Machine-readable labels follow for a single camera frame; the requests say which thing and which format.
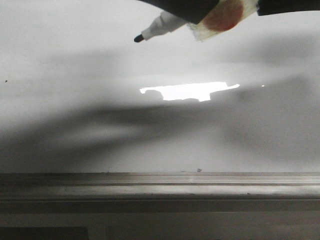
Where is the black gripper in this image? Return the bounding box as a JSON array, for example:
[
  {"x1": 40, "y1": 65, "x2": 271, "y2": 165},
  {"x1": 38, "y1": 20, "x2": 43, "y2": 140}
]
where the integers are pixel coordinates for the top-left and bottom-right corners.
[{"x1": 144, "y1": 0, "x2": 320, "y2": 24}]

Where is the white whiteboard marker black tip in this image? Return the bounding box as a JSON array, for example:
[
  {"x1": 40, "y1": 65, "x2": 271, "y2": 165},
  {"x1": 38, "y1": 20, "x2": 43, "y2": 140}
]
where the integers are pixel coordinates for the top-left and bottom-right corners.
[{"x1": 134, "y1": 11, "x2": 187, "y2": 43}]

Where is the white whiteboard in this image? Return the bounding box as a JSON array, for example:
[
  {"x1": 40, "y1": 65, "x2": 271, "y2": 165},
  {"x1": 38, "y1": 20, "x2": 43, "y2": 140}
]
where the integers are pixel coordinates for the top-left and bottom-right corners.
[{"x1": 0, "y1": 0, "x2": 320, "y2": 173}]

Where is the aluminium whiteboard tray rail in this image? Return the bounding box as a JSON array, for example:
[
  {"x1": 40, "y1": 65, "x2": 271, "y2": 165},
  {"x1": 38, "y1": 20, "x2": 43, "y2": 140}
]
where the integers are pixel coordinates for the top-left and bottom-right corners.
[{"x1": 0, "y1": 172, "x2": 320, "y2": 201}]

